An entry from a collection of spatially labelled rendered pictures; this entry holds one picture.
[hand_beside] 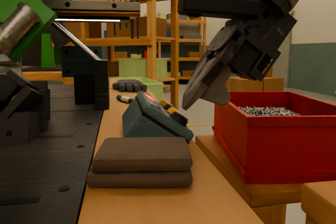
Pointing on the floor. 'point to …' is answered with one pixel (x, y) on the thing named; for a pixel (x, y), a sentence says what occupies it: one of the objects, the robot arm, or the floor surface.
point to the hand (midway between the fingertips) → (184, 99)
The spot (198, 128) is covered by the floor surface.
